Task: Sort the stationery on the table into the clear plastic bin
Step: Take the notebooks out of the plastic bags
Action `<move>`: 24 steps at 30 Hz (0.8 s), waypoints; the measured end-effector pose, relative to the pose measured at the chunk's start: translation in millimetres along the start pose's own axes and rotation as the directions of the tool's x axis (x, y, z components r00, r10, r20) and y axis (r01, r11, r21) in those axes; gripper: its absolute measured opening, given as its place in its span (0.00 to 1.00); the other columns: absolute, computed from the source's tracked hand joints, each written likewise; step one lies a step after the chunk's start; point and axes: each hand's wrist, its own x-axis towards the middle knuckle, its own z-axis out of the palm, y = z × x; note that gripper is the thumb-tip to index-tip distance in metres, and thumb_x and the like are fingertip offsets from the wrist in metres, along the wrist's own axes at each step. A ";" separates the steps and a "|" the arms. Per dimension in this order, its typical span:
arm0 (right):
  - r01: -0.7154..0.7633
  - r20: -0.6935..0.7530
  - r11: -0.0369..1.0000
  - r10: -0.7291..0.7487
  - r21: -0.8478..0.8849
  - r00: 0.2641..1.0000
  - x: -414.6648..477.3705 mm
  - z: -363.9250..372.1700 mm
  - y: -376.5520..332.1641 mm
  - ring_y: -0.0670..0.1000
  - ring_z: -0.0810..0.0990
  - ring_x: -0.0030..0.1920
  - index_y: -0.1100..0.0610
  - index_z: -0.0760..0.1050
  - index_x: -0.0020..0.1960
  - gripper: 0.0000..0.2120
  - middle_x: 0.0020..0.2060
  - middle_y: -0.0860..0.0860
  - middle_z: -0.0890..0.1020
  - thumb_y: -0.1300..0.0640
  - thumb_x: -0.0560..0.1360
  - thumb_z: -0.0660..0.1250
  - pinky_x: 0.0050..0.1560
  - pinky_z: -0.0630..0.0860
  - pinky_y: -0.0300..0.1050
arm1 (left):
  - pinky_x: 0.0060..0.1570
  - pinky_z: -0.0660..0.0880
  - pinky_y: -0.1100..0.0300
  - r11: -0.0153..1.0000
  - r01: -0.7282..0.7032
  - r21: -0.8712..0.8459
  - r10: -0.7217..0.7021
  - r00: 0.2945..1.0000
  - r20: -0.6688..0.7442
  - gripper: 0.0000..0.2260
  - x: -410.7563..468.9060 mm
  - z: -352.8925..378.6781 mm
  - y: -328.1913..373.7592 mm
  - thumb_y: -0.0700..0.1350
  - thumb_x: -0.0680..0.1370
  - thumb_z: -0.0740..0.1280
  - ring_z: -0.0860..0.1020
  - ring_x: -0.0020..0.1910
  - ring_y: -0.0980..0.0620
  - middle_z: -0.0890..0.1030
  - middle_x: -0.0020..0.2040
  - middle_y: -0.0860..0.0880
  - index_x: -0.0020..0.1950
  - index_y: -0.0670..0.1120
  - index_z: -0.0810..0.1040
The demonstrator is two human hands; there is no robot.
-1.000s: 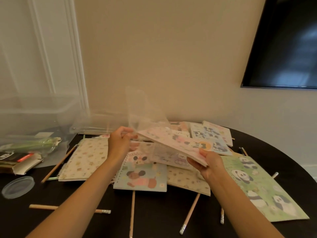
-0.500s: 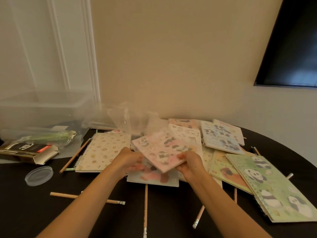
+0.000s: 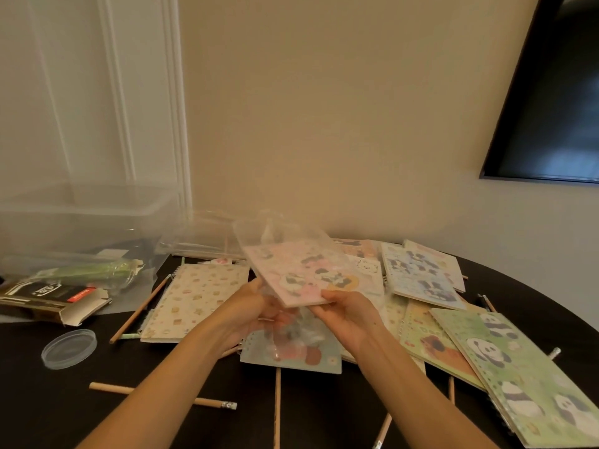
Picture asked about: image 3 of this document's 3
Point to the person's left hand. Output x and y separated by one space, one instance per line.
248 317

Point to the person's right hand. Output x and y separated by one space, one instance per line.
355 322

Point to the blue puppy notebook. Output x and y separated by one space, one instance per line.
262 357

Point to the cream snack print notebook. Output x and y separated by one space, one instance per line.
192 299

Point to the pink panda notebook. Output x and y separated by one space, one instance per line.
290 271

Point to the blue panda notebook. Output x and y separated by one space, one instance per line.
421 275

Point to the yellow brown dog notebook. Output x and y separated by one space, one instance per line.
435 346

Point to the light green pencil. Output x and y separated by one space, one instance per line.
130 336

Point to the black pen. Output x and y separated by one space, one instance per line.
480 300

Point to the green panda notebook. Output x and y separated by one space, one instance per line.
515 369

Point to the clear tube of green pens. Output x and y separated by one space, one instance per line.
84 274

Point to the clear plastic storage bin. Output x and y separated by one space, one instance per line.
70 219

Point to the black gold pen box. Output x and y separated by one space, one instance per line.
42 294

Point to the person's left forearm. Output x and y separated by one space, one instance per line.
154 406

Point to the person's right forearm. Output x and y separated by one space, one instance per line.
421 402

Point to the round clear plastic lid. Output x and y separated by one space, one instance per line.
69 349

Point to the black wall television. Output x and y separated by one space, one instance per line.
552 112

